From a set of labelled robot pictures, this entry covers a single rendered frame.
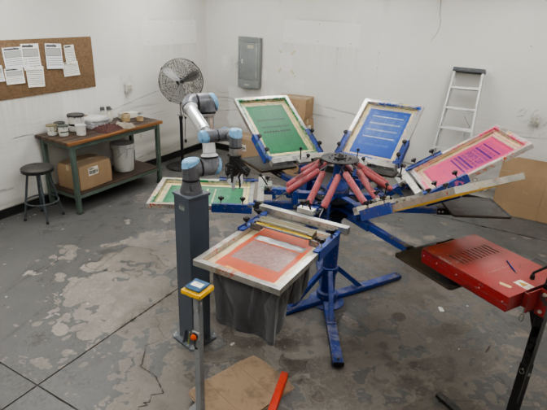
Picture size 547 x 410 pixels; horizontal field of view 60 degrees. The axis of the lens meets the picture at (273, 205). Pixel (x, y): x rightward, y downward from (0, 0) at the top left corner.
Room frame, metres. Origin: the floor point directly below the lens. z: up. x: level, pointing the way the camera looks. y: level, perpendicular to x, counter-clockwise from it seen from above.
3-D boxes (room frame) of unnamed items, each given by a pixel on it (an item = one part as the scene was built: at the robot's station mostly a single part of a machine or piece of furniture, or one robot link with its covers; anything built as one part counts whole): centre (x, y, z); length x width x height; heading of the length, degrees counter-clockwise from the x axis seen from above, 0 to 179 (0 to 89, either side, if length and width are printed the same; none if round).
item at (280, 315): (2.50, -0.14, 0.74); 0.46 x 0.04 x 0.42; 151
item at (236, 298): (2.39, 0.15, 0.74); 0.45 x 0.03 x 0.43; 61
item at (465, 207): (3.58, -1.17, 0.91); 1.34 x 0.40 x 0.08; 91
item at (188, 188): (2.99, 0.56, 1.25); 0.15 x 0.15 x 0.10
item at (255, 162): (4.14, -0.16, 0.91); 1.34 x 0.40 x 0.08; 31
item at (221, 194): (3.55, 0.41, 1.05); 1.08 x 0.61 x 0.23; 91
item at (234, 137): (2.70, 0.24, 1.66); 0.09 x 0.08 x 0.11; 30
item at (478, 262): (2.35, -1.23, 1.06); 0.61 x 0.46 x 0.12; 31
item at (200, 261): (2.65, 0.01, 0.97); 0.79 x 0.58 x 0.04; 151
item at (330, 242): (2.72, -0.35, 0.98); 0.30 x 0.05 x 0.07; 151
